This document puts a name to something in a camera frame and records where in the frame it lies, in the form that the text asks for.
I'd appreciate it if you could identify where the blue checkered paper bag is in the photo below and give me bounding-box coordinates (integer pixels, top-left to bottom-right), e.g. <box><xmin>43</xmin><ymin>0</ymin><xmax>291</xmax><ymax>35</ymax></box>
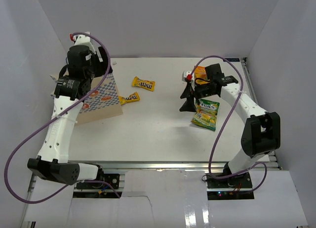
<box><xmin>49</xmin><ymin>67</ymin><xmax>124</xmax><ymax>126</ymax></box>

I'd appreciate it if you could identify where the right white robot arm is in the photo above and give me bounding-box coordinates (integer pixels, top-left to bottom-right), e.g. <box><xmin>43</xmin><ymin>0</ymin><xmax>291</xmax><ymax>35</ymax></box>
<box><xmin>180</xmin><ymin>64</ymin><xmax>280</xmax><ymax>188</ymax></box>

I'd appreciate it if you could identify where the aluminium frame rail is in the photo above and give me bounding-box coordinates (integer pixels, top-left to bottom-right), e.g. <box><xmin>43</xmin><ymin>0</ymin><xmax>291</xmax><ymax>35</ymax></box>
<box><xmin>43</xmin><ymin>160</ymin><xmax>279</xmax><ymax>171</ymax></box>

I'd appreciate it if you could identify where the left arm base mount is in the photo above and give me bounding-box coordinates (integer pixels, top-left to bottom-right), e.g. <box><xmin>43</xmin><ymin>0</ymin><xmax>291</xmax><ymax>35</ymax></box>
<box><xmin>75</xmin><ymin>174</ymin><xmax>120</xmax><ymax>190</ymax></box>

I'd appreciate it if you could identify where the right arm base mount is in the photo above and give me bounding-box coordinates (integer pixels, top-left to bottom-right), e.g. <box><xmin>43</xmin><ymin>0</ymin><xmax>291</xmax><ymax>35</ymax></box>
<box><xmin>201</xmin><ymin>173</ymin><xmax>254</xmax><ymax>201</ymax></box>

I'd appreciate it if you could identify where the orange gummy candy bag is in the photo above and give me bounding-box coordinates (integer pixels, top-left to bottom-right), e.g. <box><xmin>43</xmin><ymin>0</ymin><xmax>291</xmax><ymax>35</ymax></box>
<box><xmin>192</xmin><ymin>66</ymin><xmax>210</xmax><ymax>98</ymax></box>

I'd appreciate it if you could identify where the yellow m&m pack top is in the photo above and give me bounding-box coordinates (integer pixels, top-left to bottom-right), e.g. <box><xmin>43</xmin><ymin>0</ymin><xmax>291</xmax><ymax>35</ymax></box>
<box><xmin>131</xmin><ymin>76</ymin><xmax>155</xmax><ymax>92</ymax></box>

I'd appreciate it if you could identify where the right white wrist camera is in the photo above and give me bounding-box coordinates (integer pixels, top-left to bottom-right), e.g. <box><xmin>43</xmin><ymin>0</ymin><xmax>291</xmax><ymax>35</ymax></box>
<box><xmin>182</xmin><ymin>71</ymin><xmax>195</xmax><ymax>84</ymax></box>

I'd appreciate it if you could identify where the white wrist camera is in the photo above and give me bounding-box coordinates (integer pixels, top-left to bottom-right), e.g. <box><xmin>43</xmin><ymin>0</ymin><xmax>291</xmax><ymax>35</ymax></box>
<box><xmin>182</xmin><ymin>71</ymin><xmax>195</xmax><ymax>84</ymax></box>
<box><xmin>70</xmin><ymin>34</ymin><xmax>93</xmax><ymax>48</ymax></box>

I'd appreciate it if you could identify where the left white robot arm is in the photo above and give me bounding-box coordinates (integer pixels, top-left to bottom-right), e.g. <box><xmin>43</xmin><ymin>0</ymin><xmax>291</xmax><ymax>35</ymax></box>
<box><xmin>27</xmin><ymin>45</ymin><xmax>111</xmax><ymax>188</ymax></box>

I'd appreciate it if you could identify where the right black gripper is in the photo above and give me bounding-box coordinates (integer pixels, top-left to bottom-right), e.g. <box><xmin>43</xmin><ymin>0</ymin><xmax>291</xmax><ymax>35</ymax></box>
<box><xmin>180</xmin><ymin>81</ymin><xmax>216</xmax><ymax>113</ymax></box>

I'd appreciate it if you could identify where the yellow m&m pack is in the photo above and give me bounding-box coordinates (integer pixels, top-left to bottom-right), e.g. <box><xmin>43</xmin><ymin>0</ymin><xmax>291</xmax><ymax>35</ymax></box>
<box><xmin>118</xmin><ymin>92</ymin><xmax>140</xmax><ymax>106</ymax></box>
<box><xmin>131</xmin><ymin>76</ymin><xmax>155</xmax><ymax>92</ymax></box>

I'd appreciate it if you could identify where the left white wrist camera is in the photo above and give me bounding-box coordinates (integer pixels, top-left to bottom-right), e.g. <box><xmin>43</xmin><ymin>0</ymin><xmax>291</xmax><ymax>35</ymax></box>
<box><xmin>70</xmin><ymin>34</ymin><xmax>93</xmax><ymax>48</ymax></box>

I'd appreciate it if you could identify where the green fox's candy bag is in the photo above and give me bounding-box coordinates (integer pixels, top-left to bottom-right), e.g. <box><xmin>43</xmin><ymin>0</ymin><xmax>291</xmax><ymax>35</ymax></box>
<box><xmin>191</xmin><ymin>99</ymin><xmax>220</xmax><ymax>132</ymax></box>

